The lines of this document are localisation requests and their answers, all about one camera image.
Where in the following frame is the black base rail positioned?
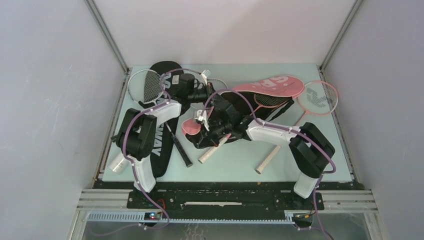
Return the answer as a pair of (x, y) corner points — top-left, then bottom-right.
(93, 180), (373, 222)

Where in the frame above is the black racket bag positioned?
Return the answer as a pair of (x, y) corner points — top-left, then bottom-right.
(150, 60), (184, 178)

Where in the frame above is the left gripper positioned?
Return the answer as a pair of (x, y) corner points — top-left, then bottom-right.
(187, 82), (223, 109)

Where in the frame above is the white racket under pink bag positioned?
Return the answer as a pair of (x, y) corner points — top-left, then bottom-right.
(207, 78), (228, 91)

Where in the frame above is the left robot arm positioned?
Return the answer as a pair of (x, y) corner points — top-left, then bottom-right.
(114, 69), (182, 208)

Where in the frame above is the right aluminium frame post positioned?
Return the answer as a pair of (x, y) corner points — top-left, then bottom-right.
(319, 0), (365, 73)

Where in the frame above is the left aluminium frame post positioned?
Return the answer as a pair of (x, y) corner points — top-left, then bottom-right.
(84, 0), (130, 182)

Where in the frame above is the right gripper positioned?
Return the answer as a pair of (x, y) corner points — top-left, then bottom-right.
(198, 119), (232, 149)

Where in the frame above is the pink sport racket bag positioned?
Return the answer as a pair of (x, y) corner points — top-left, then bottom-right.
(181, 75), (304, 148)

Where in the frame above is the aluminium frame post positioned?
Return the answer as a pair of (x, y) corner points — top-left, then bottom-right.
(319, 0), (365, 73)
(84, 0), (130, 182)

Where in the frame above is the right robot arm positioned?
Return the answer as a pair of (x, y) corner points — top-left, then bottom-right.
(196, 100), (336, 209)

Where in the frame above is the white shuttlecock tube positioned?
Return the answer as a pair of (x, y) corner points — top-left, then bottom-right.
(107, 152), (130, 175)

